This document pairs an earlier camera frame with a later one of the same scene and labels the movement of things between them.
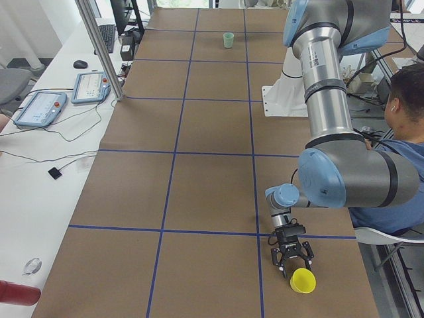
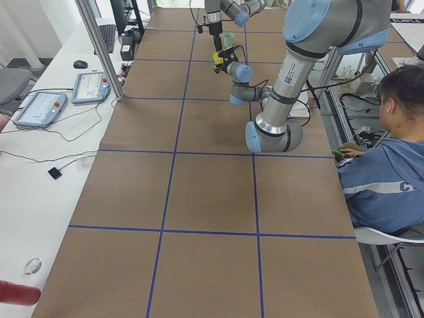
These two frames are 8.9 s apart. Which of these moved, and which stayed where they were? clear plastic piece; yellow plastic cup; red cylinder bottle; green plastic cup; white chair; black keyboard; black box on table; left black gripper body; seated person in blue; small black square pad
Moved: left black gripper body; yellow plastic cup
Stayed: seated person in blue; black box on table; green plastic cup; red cylinder bottle; white chair; small black square pad; black keyboard; clear plastic piece
